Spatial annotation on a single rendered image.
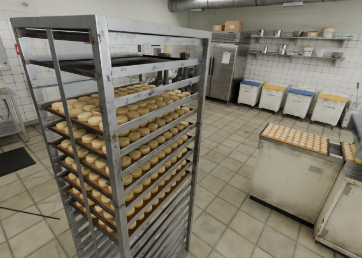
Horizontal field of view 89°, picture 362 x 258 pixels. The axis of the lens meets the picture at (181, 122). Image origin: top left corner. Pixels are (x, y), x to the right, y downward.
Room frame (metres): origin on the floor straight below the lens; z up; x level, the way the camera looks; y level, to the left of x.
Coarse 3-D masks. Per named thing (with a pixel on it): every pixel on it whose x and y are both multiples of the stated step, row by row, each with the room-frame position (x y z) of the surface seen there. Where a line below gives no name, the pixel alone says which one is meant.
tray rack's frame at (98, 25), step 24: (24, 24) 0.66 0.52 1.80; (48, 24) 0.58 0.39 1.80; (72, 24) 0.52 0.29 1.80; (96, 24) 0.47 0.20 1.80; (120, 24) 0.53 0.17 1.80; (144, 24) 0.61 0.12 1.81; (24, 48) 0.71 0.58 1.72; (96, 48) 0.48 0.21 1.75; (96, 72) 0.48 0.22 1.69; (48, 120) 0.73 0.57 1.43; (72, 144) 0.60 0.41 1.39; (120, 168) 0.49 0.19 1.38; (120, 192) 0.48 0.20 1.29; (120, 216) 0.47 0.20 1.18; (120, 240) 0.48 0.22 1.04; (144, 240) 1.07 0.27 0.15; (168, 240) 1.08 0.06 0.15
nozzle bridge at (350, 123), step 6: (354, 114) 1.76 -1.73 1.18; (354, 120) 1.61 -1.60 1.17; (360, 120) 1.60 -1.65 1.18; (348, 126) 1.75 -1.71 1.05; (354, 126) 1.73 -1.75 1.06; (360, 126) 1.45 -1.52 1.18; (354, 132) 1.62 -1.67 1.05; (360, 132) 1.33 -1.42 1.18; (354, 138) 1.50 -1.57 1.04; (354, 144) 1.70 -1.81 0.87; (360, 144) 1.22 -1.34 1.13; (360, 150) 1.20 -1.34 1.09; (354, 156) 1.22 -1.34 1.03; (360, 156) 1.19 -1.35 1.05
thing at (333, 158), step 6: (264, 138) 1.74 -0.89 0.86; (282, 144) 1.64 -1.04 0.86; (288, 144) 1.62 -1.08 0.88; (300, 150) 1.56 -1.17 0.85; (306, 150) 1.53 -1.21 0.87; (318, 156) 1.47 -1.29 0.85; (324, 156) 1.45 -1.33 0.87; (330, 156) 1.43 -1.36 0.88; (336, 156) 1.41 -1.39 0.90; (336, 162) 1.40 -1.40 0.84; (342, 162) 1.38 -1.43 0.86
